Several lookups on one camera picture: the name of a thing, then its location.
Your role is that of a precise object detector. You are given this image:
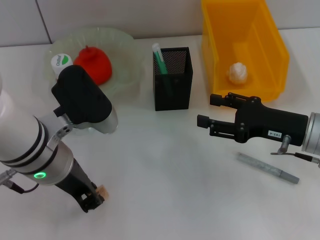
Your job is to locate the right wrist connector cable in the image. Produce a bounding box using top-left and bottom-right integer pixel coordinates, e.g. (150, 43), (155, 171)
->
(270, 134), (320, 169)

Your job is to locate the red-orange knitted orange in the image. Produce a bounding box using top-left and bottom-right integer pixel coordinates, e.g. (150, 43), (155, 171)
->
(73, 45), (113, 87)

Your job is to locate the black mesh pen holder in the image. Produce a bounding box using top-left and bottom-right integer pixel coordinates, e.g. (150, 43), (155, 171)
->
(152, 46), (194, 112)

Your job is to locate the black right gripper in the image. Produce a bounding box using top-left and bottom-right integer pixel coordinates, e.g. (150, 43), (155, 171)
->
(196, 91), (309, 147)

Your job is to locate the clear green-label plastic bottle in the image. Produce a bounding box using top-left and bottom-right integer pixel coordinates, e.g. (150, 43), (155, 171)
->
(50, 53), (101, 137)

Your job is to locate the white paper ball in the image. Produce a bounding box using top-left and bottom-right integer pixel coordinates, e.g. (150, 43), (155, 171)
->
(226, 62), (250, 85)

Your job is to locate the small tan eraser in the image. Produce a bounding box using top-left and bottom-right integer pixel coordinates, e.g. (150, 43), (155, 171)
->
(96, 184), (110, 201)

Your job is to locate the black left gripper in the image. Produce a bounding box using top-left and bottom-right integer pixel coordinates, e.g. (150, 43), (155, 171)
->
(55, 159), (105, 214)

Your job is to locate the yellow plastic bin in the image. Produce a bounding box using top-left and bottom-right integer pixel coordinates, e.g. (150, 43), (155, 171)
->
(201, 0), (291, 105)

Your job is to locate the green glass fruit plate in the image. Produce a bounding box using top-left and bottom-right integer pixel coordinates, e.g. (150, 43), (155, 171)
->
(44, 27), (145, 101)

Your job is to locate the grey marker pen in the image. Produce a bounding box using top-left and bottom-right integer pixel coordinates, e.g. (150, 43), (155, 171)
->
(236, 151), (300, 185)

